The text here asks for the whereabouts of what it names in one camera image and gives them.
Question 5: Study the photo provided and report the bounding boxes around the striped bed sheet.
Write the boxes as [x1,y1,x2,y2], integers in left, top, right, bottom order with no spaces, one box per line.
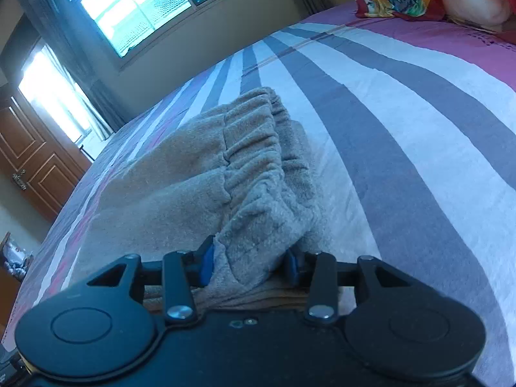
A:
[2,5,515,386]

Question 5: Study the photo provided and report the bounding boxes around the pale pink pillow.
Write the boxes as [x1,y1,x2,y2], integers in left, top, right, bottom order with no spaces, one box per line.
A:
[442,0,515,32]

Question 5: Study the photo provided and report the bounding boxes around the dark grey curtain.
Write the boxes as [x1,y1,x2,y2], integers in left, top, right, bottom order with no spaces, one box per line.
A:
[18,0,127,131]

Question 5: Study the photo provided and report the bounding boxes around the brown wooden door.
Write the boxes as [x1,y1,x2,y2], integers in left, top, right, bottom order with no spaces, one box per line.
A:
[1,92,92,222]

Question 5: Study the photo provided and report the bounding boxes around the beige fleece pants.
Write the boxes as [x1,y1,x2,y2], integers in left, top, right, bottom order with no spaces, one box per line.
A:
[71,87,337,310]

